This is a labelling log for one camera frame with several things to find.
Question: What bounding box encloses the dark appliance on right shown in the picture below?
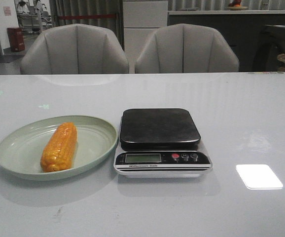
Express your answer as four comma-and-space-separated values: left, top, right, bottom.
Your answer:
252, 25, 285, 72

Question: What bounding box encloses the dark long sideboard counter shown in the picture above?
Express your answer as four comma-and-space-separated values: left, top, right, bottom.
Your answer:
168, 10, 285, 72

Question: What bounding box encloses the left grey upholstered chair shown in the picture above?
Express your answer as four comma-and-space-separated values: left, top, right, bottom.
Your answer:
20, 24, 129, 75

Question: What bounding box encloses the red waste bin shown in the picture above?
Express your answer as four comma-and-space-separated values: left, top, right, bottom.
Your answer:
7, 27, 25, 52

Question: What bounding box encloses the pale green plate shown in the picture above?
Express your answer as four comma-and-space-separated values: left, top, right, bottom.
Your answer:
0, 116, 118, 181

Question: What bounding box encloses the grey upholstered chair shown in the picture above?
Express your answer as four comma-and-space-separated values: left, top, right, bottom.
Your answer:
20, 24, 129, 75
135, 24, 239, 74

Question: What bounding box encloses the red barrier belt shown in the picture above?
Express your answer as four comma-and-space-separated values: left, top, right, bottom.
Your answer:
57, 13, 118, 20

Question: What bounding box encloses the black and silver kitchen scale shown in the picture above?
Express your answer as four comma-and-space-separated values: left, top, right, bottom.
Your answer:
114, 108, 213, 178

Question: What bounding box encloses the right grey upholstered chair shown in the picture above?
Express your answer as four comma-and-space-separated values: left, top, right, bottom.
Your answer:
135, 24, 239, 74

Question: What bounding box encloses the white drawer cabinet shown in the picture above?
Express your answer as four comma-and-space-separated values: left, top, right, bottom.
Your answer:
122, 0, 168, 63

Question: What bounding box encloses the coloured dot sticker strip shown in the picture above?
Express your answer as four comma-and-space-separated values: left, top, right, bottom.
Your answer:
247, 71, 284, 75

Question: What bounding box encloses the orange corn cob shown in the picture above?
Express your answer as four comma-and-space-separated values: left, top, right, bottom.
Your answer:
40, 122, 77, 172

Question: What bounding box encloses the fruit bowl on counter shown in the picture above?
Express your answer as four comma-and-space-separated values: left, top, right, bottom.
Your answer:
227, 0, 248, 10

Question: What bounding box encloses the pink wall notice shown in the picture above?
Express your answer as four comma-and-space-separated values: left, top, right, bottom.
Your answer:
3, 6, 11, 16

